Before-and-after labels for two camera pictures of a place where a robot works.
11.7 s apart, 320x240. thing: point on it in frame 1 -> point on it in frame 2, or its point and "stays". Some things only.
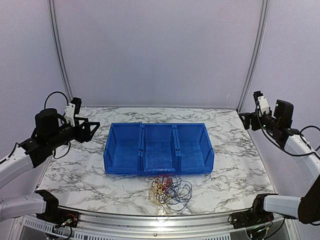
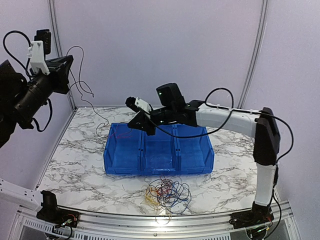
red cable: [164, 181] -> [82, 89]
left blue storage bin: [122, 151] stays
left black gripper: [87, 136] -> [61, 70]
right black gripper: [248, 116] -> [144, 123]
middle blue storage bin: [158, 149] stays
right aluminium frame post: [255, 56] stays
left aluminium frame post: [51, 4] stays
